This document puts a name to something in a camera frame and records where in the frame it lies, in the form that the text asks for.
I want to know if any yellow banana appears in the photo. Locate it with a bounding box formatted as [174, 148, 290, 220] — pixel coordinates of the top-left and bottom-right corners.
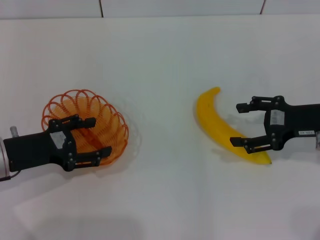
[196, 86, 273, 165]

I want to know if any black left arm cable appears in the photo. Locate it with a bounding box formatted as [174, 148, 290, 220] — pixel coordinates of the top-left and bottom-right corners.
[0, 171, 18, 182]

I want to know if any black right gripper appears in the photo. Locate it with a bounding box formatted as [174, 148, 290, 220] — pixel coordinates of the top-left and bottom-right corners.
[229, 95, 320, 155]

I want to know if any orange woven wire basket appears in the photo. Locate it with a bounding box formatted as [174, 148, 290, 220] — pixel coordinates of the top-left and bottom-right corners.
[41, 87, 130, 168]

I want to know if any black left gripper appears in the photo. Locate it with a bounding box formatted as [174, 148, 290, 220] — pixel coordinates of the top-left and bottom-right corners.
[3, 114, 113, 173]

